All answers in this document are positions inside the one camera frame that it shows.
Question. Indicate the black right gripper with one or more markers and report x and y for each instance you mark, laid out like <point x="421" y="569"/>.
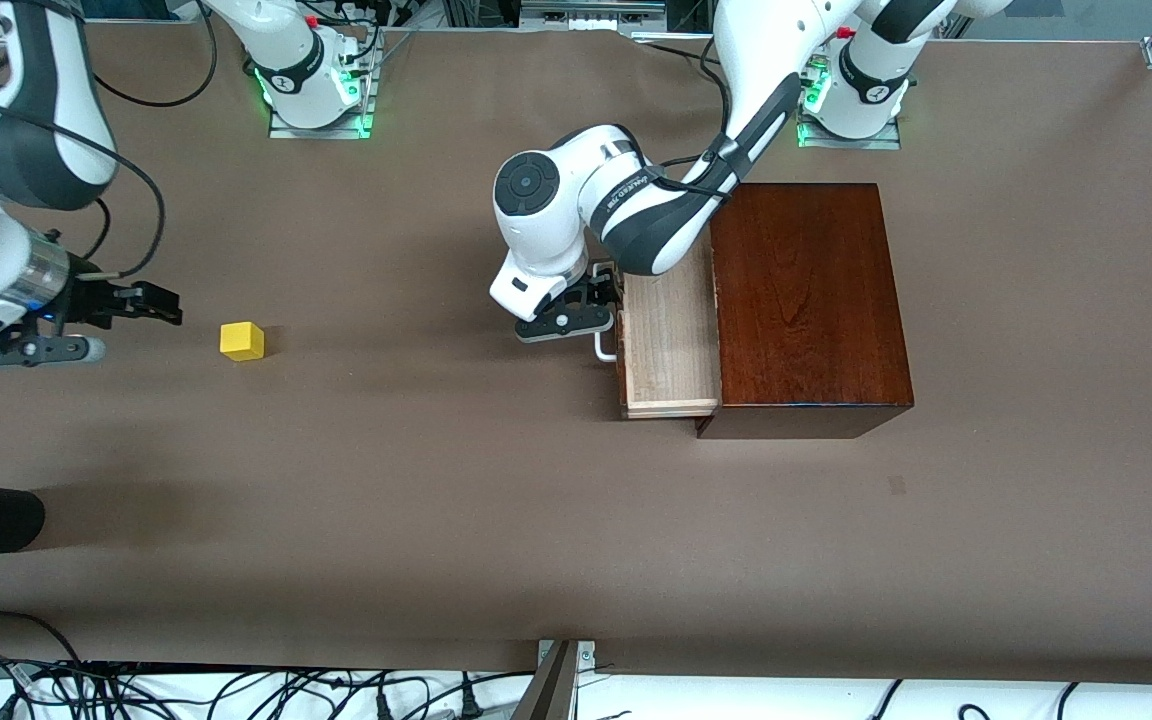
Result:
<point x="96" y="300"/>

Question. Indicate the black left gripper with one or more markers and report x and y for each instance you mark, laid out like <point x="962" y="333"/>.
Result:
<point x="598" y="288"/>

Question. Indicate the yellow cube block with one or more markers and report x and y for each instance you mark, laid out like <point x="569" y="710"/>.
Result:
<point x="241" y="342"/>

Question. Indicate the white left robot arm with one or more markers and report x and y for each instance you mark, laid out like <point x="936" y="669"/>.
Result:
<point x="536" y="230"/>

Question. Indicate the dark brown wooden box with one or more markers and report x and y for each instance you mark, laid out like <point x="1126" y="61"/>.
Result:
<point x="806" y="300"/>

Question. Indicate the grey metal rail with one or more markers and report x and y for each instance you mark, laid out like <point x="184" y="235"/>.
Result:
<point x="591" y="8"/>

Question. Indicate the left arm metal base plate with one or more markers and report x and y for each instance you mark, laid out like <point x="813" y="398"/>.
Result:
<point x="851" y="143"/>

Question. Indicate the silver bracket with grey beam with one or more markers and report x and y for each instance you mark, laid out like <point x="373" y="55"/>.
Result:
<point x="561" y="665"/>

